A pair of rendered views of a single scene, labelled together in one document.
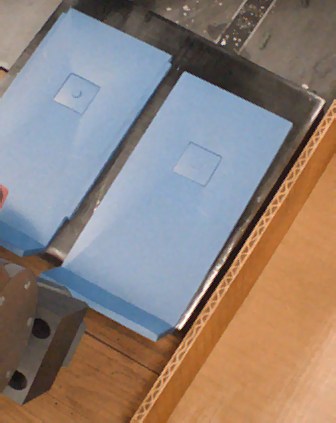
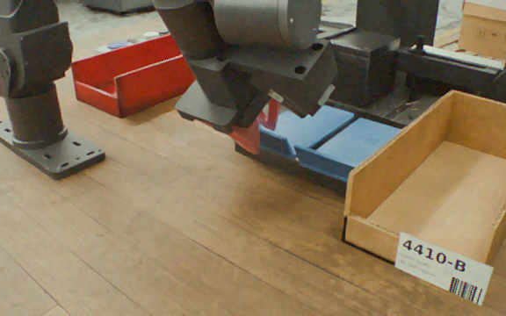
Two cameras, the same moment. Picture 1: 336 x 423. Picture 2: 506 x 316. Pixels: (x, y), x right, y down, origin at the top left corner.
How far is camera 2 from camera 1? 0.43 m
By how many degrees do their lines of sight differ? 37
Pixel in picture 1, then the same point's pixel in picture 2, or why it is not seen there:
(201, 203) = (372, 148)
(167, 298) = not seen: hidden behind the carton
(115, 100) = (328, 121)
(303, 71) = not seen: hidden behind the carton
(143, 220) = (344, 151)
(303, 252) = (423, 177)
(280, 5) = (399, 118)
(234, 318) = (392, 195)
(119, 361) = (328, 207)
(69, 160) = (307, 133)
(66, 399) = (298, 219)
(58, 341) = (324, 63)
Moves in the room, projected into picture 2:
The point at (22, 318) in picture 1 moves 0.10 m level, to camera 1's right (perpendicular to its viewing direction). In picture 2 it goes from (313, 19) to (448, 25)
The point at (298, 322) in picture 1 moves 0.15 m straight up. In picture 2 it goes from (426, 198) to (454, 51)
